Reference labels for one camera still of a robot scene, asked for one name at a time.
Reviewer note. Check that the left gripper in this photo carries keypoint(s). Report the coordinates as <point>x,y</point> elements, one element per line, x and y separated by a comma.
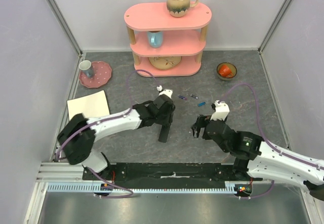
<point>168,120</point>

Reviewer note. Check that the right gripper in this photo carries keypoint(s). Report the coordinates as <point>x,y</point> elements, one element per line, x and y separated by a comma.
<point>202,126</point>

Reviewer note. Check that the black remote control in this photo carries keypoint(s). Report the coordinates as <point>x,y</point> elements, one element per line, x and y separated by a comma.
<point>164,132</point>

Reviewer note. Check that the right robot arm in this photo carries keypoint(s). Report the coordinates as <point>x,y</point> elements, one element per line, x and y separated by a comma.
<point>256,158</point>

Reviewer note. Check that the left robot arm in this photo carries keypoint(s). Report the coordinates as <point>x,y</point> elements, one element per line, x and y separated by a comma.
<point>79,135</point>

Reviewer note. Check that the beige floral plate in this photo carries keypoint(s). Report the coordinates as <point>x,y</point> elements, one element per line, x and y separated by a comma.
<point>165,63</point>

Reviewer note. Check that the orange cup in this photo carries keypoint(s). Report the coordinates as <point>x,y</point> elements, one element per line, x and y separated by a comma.
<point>225,71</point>

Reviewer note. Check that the pink three-tier shelf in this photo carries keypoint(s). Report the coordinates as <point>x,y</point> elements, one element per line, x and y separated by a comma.
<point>183,37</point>

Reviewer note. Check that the brown patterned bowl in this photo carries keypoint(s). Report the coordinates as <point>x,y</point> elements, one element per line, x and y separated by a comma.
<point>232,67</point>

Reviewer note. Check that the cream square plate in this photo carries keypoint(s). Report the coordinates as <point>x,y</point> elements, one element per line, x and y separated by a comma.
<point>94,105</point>

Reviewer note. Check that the pink dotted plate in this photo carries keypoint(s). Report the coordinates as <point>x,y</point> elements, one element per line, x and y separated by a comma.
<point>102,74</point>

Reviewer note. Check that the light blue mug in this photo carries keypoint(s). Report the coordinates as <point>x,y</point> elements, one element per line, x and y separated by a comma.
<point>155,38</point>

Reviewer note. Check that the grey white mug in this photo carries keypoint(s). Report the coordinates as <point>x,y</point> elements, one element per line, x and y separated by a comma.
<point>86,68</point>

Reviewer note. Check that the beige ceramic mug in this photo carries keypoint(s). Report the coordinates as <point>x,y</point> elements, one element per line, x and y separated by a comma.
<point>179,8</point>

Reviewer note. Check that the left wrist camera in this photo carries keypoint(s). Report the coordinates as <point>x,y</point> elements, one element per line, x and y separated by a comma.
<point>166,92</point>

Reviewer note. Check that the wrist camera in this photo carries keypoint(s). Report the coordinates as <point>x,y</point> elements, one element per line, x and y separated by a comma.
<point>221,111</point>
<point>166,92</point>

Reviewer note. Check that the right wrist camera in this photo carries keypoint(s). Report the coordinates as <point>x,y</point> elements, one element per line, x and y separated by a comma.
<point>221,111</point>

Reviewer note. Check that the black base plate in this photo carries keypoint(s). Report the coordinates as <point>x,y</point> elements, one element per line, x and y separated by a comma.
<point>171,175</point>

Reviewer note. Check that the white cable duct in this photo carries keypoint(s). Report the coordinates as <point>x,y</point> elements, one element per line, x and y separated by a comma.
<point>103,188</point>

